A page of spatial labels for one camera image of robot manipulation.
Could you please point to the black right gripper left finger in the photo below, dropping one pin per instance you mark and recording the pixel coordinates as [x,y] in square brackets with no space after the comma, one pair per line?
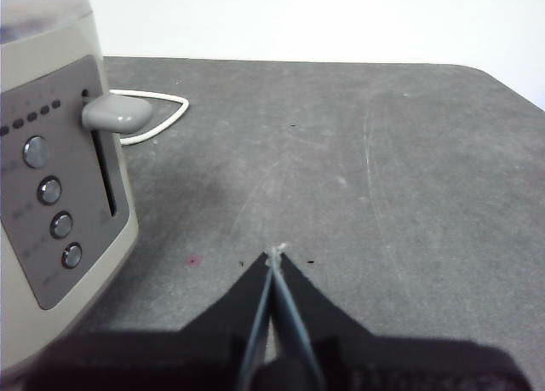
[170,361]

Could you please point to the cream and chrome toaster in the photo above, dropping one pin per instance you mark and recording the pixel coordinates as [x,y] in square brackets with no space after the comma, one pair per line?
[51,67]

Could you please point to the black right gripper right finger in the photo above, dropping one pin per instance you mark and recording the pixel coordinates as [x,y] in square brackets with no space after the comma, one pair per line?
[383,365]

